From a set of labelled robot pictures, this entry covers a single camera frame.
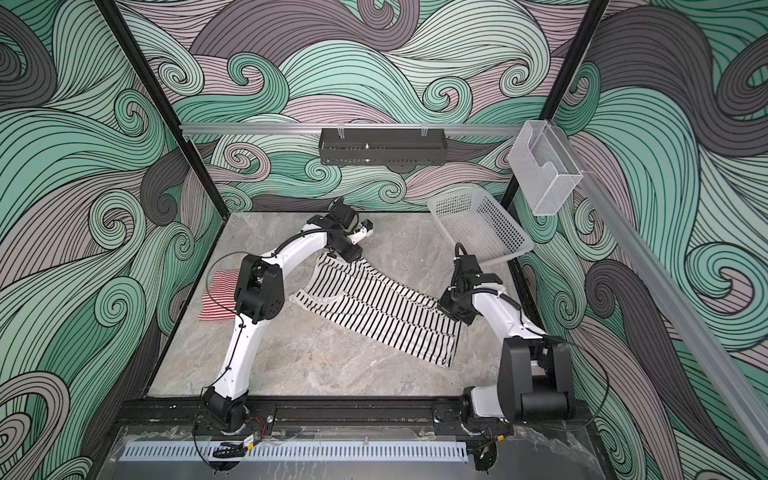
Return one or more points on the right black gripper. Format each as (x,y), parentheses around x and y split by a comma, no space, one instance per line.
(444,305)

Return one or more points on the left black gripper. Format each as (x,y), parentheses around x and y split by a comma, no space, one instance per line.
(352,255)

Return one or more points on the black white striped tank top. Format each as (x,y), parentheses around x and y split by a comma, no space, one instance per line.
(360,298)

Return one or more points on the red white striped tank top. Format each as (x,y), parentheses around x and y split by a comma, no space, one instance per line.
(218,302)

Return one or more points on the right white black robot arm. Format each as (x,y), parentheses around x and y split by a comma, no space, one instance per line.
(535,376)

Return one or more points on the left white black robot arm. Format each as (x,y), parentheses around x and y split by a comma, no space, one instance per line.
(259,297)

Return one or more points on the white plastic laundry basket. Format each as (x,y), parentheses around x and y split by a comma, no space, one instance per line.
(473,217)

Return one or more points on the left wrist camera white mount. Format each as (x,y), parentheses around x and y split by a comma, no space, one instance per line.
(363,230)

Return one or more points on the black wall mounted tray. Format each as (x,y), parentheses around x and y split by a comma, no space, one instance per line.
(398,147)

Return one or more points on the aluminium wall rail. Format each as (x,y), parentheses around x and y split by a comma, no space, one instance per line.
(277,128)

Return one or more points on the clear plastic wall bin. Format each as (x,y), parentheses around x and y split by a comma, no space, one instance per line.
(545,166)

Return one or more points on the white slotted cable duct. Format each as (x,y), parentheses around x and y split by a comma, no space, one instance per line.
(381,451)

